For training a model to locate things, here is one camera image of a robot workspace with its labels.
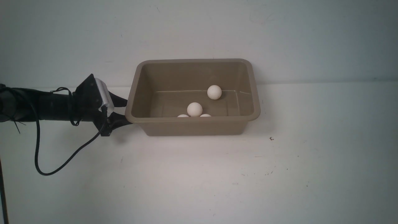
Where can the tan plastic bin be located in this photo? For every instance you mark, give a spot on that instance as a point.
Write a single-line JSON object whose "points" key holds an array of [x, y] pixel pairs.
{"points": [[162, 89]]}

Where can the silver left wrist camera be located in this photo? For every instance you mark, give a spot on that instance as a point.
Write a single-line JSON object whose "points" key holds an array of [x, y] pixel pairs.
{"points": [[106, 101]]}

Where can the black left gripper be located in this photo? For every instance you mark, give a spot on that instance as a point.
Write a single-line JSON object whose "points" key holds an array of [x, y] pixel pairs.
{"points": [[86, 103]]}

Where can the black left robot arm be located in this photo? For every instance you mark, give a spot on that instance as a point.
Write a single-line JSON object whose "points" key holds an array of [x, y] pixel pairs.
{"points": [[29, 105]]}

